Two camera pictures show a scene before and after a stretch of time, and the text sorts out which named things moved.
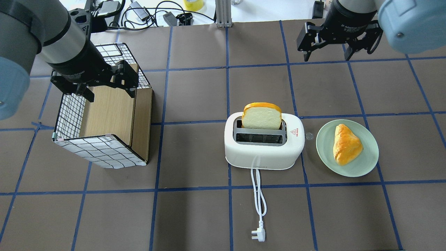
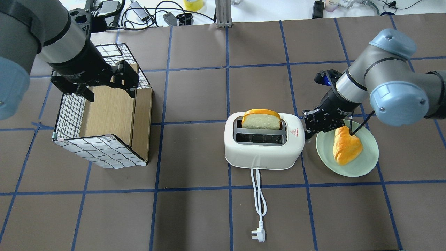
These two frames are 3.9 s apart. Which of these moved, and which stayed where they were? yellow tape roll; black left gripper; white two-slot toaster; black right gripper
Moved: black right gripper
Stayed: white two-slot toaster; yellow tape roll; black left gripper
